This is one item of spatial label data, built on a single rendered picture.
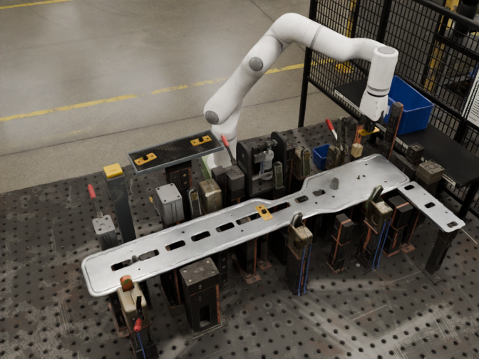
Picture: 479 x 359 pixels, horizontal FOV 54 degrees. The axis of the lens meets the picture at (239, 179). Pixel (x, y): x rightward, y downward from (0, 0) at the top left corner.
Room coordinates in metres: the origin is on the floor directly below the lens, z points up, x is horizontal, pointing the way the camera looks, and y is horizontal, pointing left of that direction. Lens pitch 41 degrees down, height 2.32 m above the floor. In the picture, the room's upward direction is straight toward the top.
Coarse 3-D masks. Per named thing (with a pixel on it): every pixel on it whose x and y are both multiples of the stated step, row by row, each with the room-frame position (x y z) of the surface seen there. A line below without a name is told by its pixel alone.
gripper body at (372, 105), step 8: (368, 96) 1.52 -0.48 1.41; (376, 96) 1.48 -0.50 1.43; (384, 96) 1.49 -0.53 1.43; (360, 104) 1.55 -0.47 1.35; (368, 104) 1.51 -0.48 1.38; (376, 104) 1.47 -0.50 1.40; (384, 104) 1.48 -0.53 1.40; (368, 112) 1.50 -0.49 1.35; (376, 112) 1.47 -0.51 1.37; (384, 112) 1.48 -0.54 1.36
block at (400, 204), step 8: (392, 200) 1.40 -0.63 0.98; (400, 200) 1.40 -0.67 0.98; (392, 208) 1.38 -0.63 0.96; (400, 208) 1.36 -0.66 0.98; (408, 208) 1.36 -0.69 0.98; (392, 216) 1.37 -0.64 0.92; (400, 216) 1.33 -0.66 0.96; (408, 216) 1.35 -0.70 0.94; (392, 224) 1.36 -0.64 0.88; (400, 224) 1.34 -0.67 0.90; (392, 232) 1.35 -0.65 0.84; (400, 232) 1.36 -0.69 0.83; (392, 240) 1.34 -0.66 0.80; (400, 240) 1.36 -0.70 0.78; (384, 248) 1.36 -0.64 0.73; (392, 248) 1.34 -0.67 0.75
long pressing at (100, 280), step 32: (384, 160) 1.64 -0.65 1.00; (352, 192) 1.43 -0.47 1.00; (384, 192) 1.43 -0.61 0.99; (192, 224) 1.25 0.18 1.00; (224, 224) 1.25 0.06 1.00; (256, 224) 1.25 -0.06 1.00; (288, 224) 1.25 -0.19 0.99; (96, 256) 1.09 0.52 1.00; (128, 256) 1.09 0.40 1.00; (160, 256) 1.09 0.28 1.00; (192, 256) 1.09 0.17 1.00; (96, 288) 0.95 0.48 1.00
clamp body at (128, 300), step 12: (120, 288) 0.90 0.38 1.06; (120, 300) 0.86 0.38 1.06; (132, 300) 0.86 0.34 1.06; (144, 300) 0.86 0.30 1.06; (132, 312) 0.83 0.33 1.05; (144, 312) 0.84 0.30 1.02; (132, 324) 0.82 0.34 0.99; (144, 324) 0.84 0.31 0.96; (132, 336) 0.86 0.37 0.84; (144, 336) 0.84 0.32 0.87; (144, 348) 0.84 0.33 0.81; (156, 348) 0.85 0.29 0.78
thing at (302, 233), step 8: (304, 224) 1.21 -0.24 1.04; (296, 232) 1.17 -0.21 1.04; (304, 232) 1.16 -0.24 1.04; (296, 240) 1.16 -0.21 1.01; (304, 240) 1.14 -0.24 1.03; (296, 248) 1.16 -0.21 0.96; (304, 248) 1.13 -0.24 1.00; (288, 256) 1.20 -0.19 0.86; (296, 256) 1.15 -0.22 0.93; (304, 256) 1.15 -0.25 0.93; (288, 264) 1.19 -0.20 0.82; (296, 264) 1.15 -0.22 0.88; (304, 264) 1.16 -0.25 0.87; (288, 272) 1.18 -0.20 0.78; (296, 272) 1.14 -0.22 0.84; (304, 272) 1.16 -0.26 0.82; (280, 280) 1.21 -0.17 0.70; (288, 280) 1.18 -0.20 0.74; (296, 280) 1.14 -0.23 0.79; (304, 280) 1.16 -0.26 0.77; (288, 288) 1.16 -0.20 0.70; (296, 288) 1.14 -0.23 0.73; (304, 288) 1.14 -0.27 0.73
